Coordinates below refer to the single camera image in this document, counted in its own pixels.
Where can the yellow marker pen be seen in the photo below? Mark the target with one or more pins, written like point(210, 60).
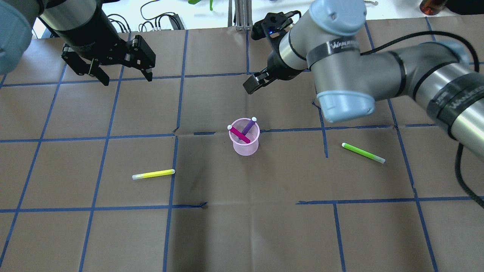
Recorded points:
point(154, 174)

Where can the aluminium frame post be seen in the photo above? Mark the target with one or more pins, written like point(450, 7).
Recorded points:
point(240, 14)

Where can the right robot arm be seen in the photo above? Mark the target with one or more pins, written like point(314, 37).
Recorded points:
point(436, 75)

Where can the brown water bottle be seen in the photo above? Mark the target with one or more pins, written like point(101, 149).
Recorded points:
point(432, 7)

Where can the pink mesh cup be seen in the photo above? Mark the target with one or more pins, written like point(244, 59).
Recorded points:
point(239, 146)

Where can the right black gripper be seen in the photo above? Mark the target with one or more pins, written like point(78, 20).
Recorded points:
point(275, 63)

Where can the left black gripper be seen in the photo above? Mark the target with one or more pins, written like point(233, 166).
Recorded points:
point(87, 36)

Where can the purple marker pen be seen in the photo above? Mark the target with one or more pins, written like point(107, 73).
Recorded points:
point(249, 125)

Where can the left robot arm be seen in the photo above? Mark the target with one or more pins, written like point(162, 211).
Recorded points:
point(18, 17)

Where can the green marker pen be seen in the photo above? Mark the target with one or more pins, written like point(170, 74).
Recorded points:
point(362, 152)

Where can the pink marker pen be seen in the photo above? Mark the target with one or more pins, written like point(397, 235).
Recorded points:
point(238, 134)

